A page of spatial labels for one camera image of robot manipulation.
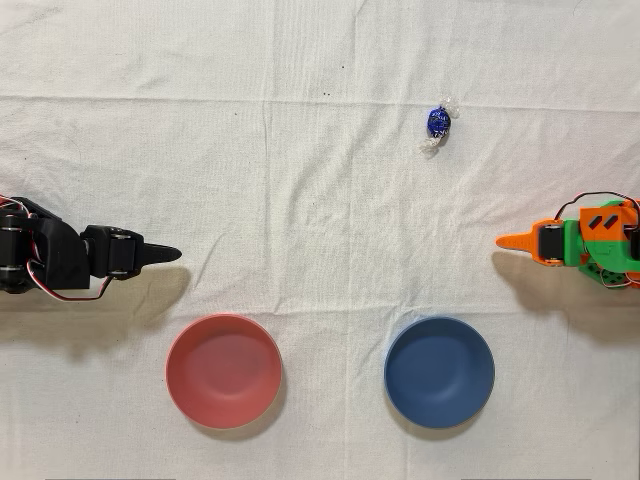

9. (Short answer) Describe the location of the blue candy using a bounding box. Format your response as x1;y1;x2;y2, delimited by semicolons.
418;93;462;159

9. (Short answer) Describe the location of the white creased tablecloth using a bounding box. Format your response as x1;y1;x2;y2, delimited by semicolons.
0;0;640;480

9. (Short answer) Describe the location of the red white black servo cable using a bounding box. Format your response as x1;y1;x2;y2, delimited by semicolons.
24;257;115;302
0;195;37;220

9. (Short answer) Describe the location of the thin black red cable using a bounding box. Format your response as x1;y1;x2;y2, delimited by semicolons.
552;192;640;221

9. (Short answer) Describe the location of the blue bowl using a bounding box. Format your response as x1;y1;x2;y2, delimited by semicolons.
383;315;496;430

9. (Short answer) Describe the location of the green arm base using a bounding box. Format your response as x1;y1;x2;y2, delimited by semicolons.
579;259;632;290

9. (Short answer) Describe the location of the red bowl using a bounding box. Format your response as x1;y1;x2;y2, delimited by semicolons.
165;313;284;430

